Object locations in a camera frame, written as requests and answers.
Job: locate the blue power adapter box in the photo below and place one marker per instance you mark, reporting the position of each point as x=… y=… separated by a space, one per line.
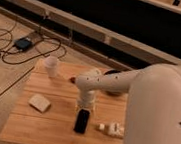
x=23 y=44

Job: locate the white ceramic cup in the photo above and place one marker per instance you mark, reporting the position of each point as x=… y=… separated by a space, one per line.
x=51 y=64

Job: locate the white small bottle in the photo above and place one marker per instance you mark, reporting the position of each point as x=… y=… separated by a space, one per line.
x=113 y=129

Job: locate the red-brown small object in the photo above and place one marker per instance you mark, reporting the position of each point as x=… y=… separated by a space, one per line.
x=72 y=79

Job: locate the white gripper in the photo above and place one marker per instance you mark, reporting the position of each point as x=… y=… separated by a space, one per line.
x=86 y=100

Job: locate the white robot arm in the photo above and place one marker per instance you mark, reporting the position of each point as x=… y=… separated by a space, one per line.
x=153 y=112

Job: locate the dark ceramic bowl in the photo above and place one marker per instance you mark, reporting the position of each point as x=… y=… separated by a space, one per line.
x=116 y=82

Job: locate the white rectangular sponge block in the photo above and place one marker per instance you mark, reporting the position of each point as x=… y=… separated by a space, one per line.
x=39 y=102

